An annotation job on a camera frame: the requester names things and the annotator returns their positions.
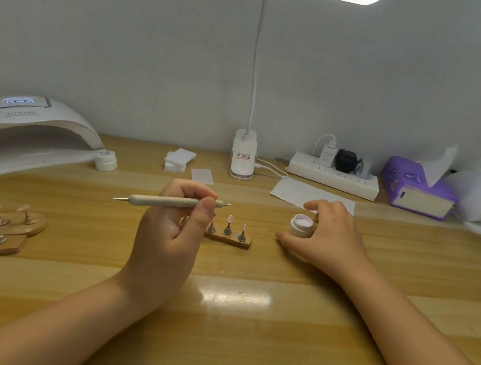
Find purple tissue box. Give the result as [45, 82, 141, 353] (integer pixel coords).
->
[376, 155, 465, 223]

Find person's left hand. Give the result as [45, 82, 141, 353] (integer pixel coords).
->
[115, 172, 221, 317]

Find small white paper square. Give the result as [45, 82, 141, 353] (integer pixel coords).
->
[189, 166, 217, 187]

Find white gel jar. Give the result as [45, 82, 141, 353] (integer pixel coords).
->
[287, 211, 319, 240]

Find white desk lamp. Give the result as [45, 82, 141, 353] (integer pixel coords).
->
[114, 0, 389, 199]

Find person's right hand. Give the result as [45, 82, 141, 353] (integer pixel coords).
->
[268, 193, 382, 290]

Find person's left forearm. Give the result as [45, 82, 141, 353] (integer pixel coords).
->
[0, 252, 170, 365]

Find white paper sheet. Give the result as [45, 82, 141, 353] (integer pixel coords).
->
[268, 175, 359, 219]

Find black plug adapter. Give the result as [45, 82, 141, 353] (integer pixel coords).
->
[333, 147, 363, 176]

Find white charger plug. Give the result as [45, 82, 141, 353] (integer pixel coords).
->
[317, 141, 341, 168]

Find stack of white cotton pads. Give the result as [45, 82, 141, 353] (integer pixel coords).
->
[162, 146, 199, 175]

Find white power strip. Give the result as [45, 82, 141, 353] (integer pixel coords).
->
[285, 150, 385, 203]

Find grey dotting pen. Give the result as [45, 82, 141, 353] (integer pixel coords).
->
[112, 182, 233, 222]

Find grey plug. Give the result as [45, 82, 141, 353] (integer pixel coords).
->
[356, 158, 376, 181]

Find small closed white jar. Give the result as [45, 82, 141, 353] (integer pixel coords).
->
[93, 147, 121, 174]

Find wooden nail holder strip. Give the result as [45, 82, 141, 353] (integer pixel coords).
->
[203, 212, 256, 250]

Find white tissue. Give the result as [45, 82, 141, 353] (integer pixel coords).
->
[419, 141, 459, 191]

